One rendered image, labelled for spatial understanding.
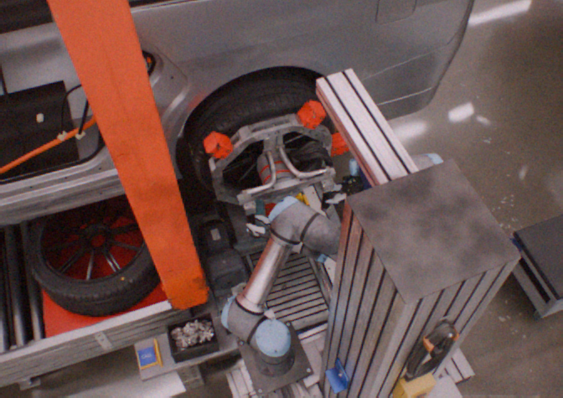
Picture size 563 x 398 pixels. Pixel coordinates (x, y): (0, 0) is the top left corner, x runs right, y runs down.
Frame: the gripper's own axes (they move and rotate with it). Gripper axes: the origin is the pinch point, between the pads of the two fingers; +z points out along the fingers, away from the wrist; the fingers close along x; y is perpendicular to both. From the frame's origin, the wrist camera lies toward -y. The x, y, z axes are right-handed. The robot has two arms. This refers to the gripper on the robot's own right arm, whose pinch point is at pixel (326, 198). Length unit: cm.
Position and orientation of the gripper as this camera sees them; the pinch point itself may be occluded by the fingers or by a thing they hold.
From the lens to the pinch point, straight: 264.8
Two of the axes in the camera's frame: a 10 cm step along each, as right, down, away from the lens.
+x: 3.4, 7.8, -5.3
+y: -0.1, -5.6, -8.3
